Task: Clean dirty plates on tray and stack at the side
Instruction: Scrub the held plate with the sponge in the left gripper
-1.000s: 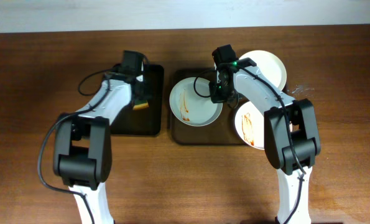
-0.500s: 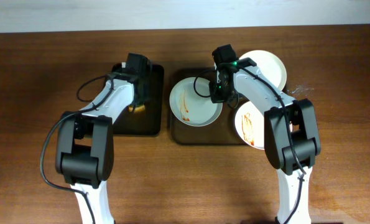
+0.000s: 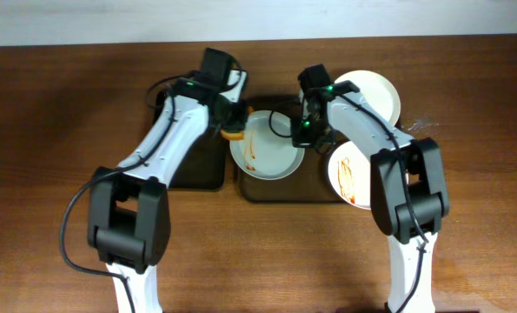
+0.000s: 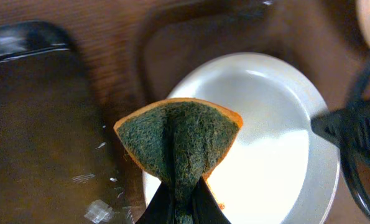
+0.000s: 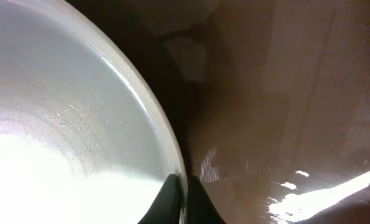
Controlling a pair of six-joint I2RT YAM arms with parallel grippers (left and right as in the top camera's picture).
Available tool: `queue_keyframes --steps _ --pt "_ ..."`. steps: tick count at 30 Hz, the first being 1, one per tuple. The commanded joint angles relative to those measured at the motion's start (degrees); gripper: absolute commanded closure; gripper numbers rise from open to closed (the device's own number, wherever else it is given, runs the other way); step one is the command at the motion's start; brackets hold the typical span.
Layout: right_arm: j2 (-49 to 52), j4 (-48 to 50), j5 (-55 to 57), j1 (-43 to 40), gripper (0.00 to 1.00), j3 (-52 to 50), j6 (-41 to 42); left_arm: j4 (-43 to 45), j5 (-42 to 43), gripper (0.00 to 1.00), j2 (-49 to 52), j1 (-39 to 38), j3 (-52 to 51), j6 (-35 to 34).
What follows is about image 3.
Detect white plate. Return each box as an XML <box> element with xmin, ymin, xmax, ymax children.
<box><xmin>229</xmin><ymin>110</ymin><xmax>305</xmax><ymax>180</ymax></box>
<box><xmin>328</xmin><ymin>142</ymin><xmax>370</xmax><ymax>210</ymax></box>
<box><xmin>335</xmin><ymin>70</ymin><xmax>401</xmax><ymax>125</ymax></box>

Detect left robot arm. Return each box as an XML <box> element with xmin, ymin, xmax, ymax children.
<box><xmin>85</xmin><ymin>48</ymin><xmax>248</xmax><ymax>312</ymax></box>

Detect green and yellow sponge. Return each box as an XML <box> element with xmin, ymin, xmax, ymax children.
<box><xmin>220</xmin><ymin>128</ymin><xmax>244</xmax><ymax>141</ymax></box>

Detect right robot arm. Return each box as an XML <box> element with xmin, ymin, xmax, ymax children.
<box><xmin>290</xmin><ymin>64</ymin><xmax>449</xmax><ymax>312</ymax></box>

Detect black rectangular sponge tray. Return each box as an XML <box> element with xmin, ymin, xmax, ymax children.
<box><xmin>152</xmin><ymin>89</ymin><xmax>227</xmax><ymax>191</ymax></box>

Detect brown serving tray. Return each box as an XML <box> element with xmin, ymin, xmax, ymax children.
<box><xmin>235</xmin><ymin>93</ymin><xmax>408</xmax><ymax>204</ymax></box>

